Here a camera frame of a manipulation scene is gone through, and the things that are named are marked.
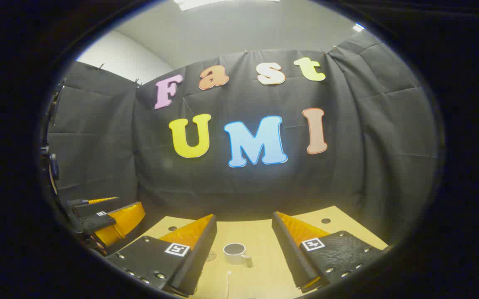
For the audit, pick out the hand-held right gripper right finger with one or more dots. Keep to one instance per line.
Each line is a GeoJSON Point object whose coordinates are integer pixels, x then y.
{"type": "Point", "coordinates": [289, 253]}

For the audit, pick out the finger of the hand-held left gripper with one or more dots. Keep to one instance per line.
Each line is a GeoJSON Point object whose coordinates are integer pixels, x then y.
{"type": "Point", "coordinates": [79, 202]}
{"type": "Point", "coordinates": [98, 222]}

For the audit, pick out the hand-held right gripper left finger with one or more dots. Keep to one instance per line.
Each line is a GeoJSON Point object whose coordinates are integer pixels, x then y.
{"type": "Point", "coordinates": [197, 261]}

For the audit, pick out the round cork coaster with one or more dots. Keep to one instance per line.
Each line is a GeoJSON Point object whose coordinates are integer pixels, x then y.
{"type": "Point", "coordinates": [211, 256]}

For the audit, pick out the beige toothbrush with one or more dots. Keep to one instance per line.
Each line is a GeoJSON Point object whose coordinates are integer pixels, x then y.
{"type": "Point", "coordinates": [227, 284]}

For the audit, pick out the light wooden desktop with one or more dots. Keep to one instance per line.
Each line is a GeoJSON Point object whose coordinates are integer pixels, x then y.
{"type": "Point", "coordinates": [247, 232]}

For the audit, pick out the ceiling light panel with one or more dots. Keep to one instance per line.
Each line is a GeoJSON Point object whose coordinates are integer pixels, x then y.
{"type": "Point", "coordinates": [206, 2]}
{"type": "Point", "coordinates": [358, 27]}

